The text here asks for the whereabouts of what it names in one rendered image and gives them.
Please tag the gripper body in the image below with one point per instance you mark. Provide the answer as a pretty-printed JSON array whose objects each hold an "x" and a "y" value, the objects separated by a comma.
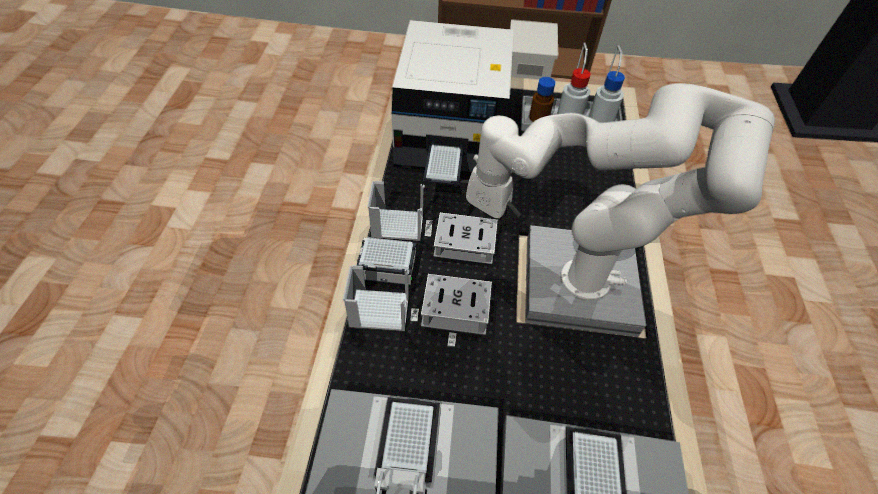
[{"x": 490, "y": 198}]

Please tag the red bottle cap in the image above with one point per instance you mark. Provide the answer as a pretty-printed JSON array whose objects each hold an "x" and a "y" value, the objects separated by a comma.
[{"x": 579, "y": 79}]

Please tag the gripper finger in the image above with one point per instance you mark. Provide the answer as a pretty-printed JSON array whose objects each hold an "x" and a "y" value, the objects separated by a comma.
[
  {"x": 515, "y": 214},
  {"x": 463, "y": 185}
]

